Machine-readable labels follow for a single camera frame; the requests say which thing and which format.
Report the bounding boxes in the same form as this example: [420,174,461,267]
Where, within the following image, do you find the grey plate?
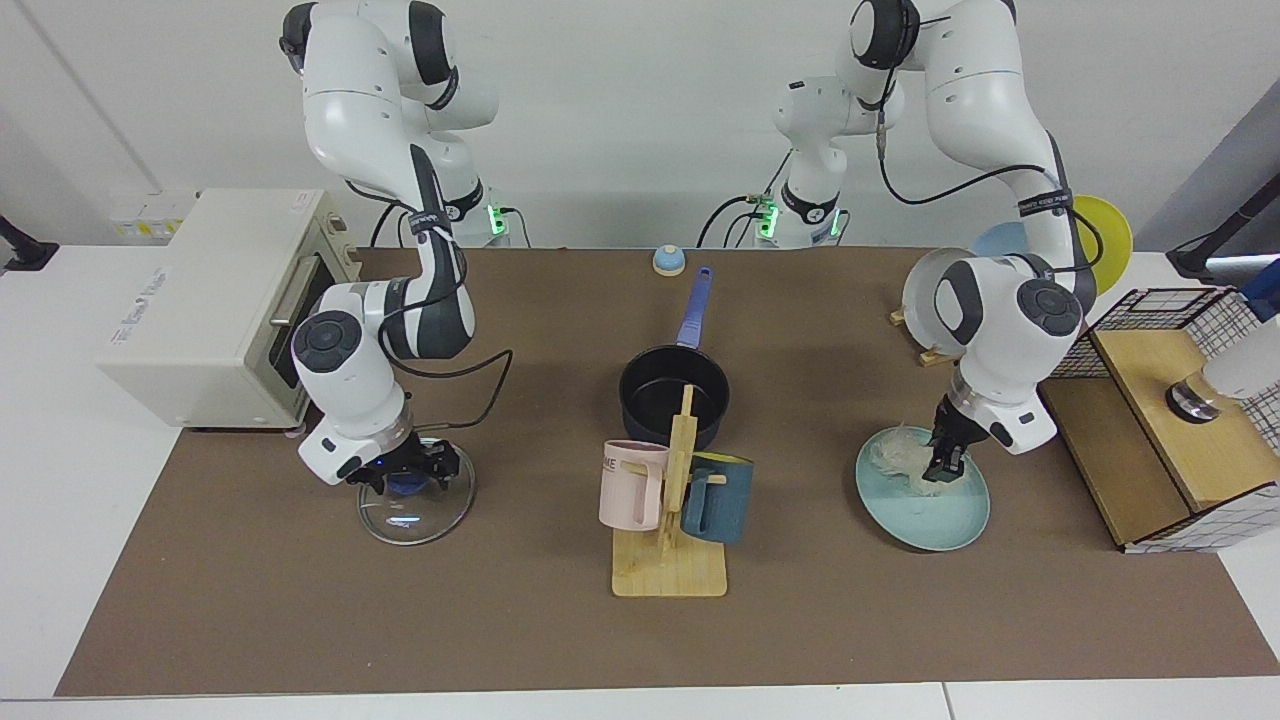
[901,248,979,353]

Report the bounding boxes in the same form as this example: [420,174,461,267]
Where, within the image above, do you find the dark blue cup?
[680,452,754,545]

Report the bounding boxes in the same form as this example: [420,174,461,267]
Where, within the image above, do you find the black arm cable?
[872,100,1076,206]
[345,180,514,433]

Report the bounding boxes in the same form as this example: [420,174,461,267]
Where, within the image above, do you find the black stand pole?
[1165,172,1280,281]

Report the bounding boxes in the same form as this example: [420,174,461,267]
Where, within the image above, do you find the pink cup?
[598,440,670,532]

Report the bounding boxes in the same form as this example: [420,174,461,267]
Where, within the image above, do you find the black pot with blue handle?
[618,266,732,453]

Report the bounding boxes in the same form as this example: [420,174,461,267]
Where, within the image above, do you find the yellow plate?
[1070,195,1134,298]

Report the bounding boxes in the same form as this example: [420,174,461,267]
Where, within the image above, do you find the black clamp bracket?
[0,215,59,273]

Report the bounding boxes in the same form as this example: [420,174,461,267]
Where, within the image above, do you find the glass lid with blue knob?
[357,437,477,547]

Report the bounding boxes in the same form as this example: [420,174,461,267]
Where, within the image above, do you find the white cylinder with silver ring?
[1165,335,1280,425]

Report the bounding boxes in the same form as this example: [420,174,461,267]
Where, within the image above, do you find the wire basket with wooden floor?
[1036,287,1280,554]

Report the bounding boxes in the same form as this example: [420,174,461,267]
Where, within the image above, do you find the white wall sockets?
[108,190,201,241]

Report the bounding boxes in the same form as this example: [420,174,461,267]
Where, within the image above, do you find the brown table cloth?
[55,247,1280,698]

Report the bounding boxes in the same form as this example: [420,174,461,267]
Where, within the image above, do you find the black base cable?
[697,195,773,249]
[368,195,406,249]

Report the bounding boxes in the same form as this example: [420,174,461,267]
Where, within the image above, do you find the blue object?
[1238,258,1280,323]

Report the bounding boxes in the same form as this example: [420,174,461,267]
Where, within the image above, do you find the wooden plate rack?
[889,306,967,368]

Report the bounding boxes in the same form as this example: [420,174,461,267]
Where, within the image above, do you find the pale toaster oven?
[96,188,363,438]

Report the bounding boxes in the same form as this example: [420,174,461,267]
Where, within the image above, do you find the light blue plate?
[970,222,1033,259]

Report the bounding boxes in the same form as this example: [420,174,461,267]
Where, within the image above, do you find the pale teal plate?
[855,426,992,553]

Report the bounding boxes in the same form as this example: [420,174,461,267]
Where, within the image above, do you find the wooden cup stand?
[611,384,729,599]

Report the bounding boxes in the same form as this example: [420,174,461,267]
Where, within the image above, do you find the white vermicelli bundle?
[868,423,946,496]

